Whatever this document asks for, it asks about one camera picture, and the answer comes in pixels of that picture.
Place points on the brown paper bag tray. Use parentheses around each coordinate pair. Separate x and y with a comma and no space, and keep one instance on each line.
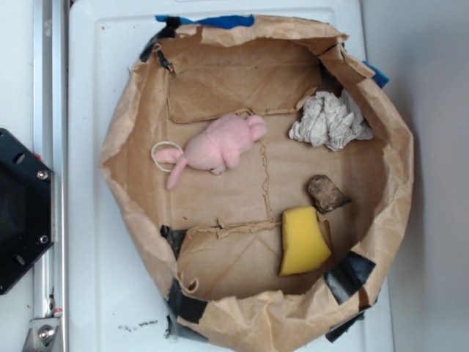
(213,243)

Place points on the crumpled white paper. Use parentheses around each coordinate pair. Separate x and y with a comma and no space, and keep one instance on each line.
(330,120)

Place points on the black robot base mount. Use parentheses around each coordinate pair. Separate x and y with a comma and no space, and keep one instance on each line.
(26,204)

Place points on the yellow sponge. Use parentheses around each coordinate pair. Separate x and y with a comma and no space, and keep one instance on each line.
(303,245)

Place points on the brown rock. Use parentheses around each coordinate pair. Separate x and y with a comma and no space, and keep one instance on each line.
(326,196)

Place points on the metal corner bracket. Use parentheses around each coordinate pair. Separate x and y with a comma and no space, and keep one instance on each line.
(42,335)

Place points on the aluminium extrusion rail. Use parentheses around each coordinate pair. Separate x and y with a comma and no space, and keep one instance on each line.
(50,103)

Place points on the pink plush mouse toy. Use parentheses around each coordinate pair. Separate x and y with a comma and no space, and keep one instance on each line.
(217,148)

